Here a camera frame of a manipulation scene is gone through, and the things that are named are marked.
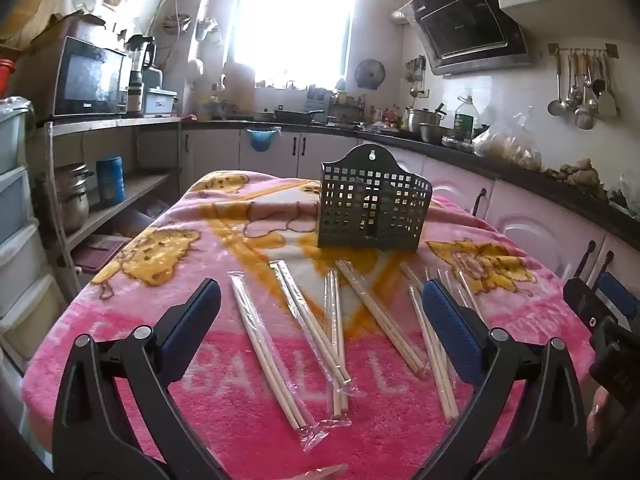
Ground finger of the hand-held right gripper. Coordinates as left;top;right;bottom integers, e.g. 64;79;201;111
597;272;640;333
563;277;623;333

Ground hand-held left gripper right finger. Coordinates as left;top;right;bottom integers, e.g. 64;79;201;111
417;279;599;480

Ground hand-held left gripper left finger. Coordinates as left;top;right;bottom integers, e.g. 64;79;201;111
51;277;232;480

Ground row of chopsticks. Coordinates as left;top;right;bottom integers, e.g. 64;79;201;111
227;259;485;453

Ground black perforated utensil basket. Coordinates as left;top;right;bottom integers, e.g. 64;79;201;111
317;143;434;252

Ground person's right hand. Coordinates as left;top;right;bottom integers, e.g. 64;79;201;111
586;389;613;458

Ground white base cabinets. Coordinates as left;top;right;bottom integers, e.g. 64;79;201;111
181;127;640;291

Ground purple flat box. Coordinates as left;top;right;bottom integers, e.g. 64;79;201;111
75;235;128;273

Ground pink printed blanket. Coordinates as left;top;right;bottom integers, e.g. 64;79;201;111
22;170;596;480

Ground ginger roots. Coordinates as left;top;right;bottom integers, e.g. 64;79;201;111
545;159;608;200

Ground metal shelf rack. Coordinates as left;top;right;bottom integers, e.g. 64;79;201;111
42;116;183;286

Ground blue canister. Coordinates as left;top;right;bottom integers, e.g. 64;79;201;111
96;156;125;206

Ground black kitchen countertop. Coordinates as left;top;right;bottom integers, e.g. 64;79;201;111
180;115;640;251

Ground stacked steel pots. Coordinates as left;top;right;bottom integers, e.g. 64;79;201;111
52;164;95;233

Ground clear plastic bag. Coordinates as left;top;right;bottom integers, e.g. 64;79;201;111
472;107;543;171

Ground blue hanging bin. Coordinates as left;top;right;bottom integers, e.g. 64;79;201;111
246;127;277;152

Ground plastic drawer unit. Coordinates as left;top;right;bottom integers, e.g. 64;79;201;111
0;97;66;361

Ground steel bowl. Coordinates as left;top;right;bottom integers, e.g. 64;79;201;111
419;122;451;143

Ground clear oil bottle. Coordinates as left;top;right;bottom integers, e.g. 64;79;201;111
454;96;476;142

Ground steel cooking pot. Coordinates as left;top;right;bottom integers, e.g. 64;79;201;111
404;105;446;133

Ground blue-grey storage box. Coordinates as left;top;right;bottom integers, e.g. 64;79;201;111
142;87;178;117

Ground black frying pan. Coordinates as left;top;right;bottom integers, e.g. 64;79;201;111
274;107;326;123

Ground pale cutting board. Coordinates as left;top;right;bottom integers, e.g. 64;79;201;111
222;61;256;113

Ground countertop spice rack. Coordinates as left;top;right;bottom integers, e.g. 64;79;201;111
330;92;366;121

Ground black microwave oven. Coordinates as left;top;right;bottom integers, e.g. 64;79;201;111
52;36;132;118

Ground black blender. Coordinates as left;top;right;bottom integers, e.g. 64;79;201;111
125;35;157;116

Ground black range hood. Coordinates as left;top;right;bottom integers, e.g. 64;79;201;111
392;0;533;77

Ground kitchen window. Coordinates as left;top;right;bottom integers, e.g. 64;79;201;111
227;0;356;88

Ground rail of hanging ladles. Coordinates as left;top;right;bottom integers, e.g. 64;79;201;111
546;44;621;131

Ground round black wall fan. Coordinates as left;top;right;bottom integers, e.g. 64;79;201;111
355;58;386;91

